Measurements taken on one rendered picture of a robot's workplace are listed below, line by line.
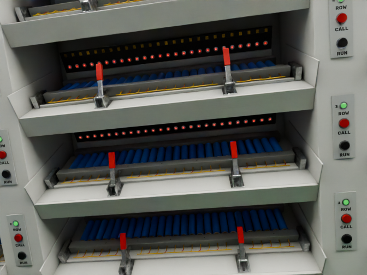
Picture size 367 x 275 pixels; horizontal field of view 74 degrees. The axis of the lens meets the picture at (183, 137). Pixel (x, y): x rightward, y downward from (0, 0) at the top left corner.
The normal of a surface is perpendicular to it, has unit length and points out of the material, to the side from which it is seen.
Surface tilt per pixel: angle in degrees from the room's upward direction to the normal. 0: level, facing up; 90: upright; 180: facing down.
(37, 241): 90
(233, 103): 113
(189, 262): 22
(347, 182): 90
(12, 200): 90
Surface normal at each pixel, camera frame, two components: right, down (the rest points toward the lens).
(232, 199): -0.04, 0.50
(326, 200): -0.07, 0.13
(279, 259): -0.12, -0.86
